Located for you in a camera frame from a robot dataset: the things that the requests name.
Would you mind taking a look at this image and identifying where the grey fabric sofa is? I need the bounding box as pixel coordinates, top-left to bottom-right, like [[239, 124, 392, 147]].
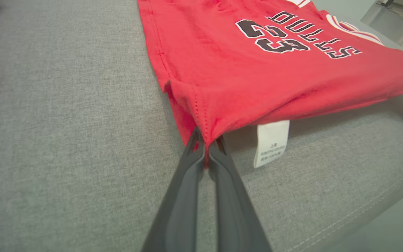
[[0, 0, 403, 252]]

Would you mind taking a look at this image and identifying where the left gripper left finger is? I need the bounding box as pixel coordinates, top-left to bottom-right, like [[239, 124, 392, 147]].
[[141, 128, 205, 252]]

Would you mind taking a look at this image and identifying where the shiny metal base plate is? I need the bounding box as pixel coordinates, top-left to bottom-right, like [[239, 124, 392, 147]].
[[361, 0, 403, 49]]

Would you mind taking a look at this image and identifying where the red Bulls jersey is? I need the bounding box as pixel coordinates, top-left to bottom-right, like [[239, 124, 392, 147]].
[[137, 0, 403, 169]]

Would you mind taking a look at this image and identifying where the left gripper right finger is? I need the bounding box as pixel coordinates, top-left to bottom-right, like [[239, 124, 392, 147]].
[[208, 136, 272, 252]]

